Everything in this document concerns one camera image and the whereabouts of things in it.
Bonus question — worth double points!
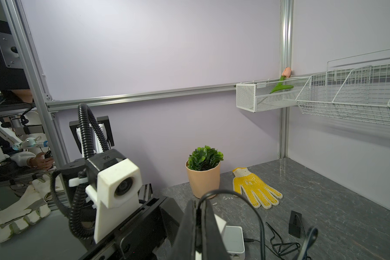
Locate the yellow work glove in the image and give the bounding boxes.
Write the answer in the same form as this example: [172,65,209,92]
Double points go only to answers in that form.
[232,167,283,210]

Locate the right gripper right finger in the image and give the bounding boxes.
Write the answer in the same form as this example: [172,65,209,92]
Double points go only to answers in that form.
[201,199,230,260]

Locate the white network switch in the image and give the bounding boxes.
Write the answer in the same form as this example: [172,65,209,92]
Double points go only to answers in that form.
[214,215,245,260]

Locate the black cable on table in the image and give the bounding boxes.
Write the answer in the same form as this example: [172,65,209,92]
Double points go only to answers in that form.
[196,190,319,260]

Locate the white wire wall basket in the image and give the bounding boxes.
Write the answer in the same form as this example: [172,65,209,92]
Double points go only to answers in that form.
[296,48,390,126]

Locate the black power adapter with cable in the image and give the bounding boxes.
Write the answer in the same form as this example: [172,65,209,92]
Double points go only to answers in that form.
[243,210,313,260]

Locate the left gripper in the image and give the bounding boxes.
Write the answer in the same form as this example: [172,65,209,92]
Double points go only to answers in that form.
[81,196,184,260]

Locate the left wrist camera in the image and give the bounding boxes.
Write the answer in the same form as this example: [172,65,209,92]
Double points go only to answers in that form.
[86,159,143,244]

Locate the white mesh corner basket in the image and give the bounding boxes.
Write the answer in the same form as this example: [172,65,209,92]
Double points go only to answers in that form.
[236,77,309,113]

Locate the potted green plant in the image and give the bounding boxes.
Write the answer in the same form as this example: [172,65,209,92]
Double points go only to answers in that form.
[185,146,224,199]

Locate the white glove outside cell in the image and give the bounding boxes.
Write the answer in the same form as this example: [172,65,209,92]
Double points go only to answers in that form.
[0,174,52,243]

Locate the artificial pink tulip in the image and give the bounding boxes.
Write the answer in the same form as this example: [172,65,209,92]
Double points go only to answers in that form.
[270,67,293,94]

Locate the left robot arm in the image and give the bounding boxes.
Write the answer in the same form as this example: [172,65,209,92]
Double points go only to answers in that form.
[50,103,183,260]

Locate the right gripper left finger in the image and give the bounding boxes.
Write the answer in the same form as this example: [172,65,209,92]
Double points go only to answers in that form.
[168,200,197,260]

